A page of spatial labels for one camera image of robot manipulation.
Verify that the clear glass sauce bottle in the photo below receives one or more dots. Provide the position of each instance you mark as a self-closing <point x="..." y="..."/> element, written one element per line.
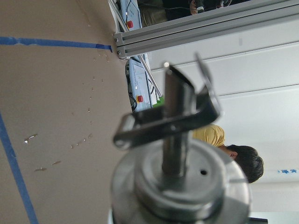
<point x="166" y="176"/>

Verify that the blue teach pendant tablet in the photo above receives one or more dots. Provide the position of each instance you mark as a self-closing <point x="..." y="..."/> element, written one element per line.
<point x="141" y="92"/>

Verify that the metal reacher grabber tool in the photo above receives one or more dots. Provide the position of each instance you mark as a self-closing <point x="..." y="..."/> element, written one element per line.
<point x="151" y="79"/>

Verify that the brown paper table cover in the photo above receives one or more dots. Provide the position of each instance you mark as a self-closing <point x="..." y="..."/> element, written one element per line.
<point x="60" y="107"/>

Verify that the person in yellow shirt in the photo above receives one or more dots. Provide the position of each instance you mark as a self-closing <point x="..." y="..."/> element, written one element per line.
<point x="245" y="156"/>

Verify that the aluminium frame post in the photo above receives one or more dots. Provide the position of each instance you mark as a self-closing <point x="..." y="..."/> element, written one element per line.
<point x="214" y="23"/>

